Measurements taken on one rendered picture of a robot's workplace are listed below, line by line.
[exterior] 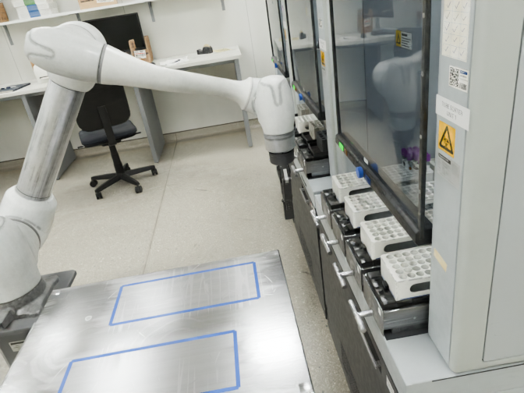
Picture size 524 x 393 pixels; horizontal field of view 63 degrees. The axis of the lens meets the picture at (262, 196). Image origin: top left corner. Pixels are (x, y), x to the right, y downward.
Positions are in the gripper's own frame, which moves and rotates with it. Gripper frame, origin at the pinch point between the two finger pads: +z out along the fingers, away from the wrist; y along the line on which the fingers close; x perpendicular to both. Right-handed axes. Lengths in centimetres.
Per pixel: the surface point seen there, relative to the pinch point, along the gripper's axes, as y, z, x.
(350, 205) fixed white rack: -16.2, -6.5, -15.8
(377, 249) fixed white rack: -35.6, -4.4, -16.7
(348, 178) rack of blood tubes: 1.1, -6.5, -20.1
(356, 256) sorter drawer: -32.4, -0.8, -12.4
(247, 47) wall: 350, -6, -12
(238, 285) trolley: -36.6, -1.8, 17.8
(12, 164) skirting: 350, 77, 267
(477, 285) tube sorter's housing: -65, -15, -24
